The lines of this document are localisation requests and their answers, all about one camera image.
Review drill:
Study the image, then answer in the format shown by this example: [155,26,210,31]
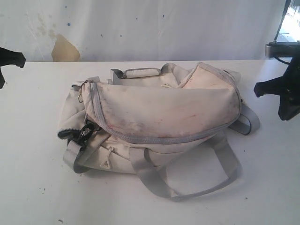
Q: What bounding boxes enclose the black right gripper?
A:
[254,55,300,121]

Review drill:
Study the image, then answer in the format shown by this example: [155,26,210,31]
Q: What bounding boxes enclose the white fabric duffel bag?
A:
[57,62,260,201]

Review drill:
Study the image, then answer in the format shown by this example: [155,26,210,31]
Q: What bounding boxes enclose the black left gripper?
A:
[0,47,25,89]

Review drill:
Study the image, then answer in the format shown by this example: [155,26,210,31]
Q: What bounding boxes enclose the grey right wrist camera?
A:
[265,41,300,58]

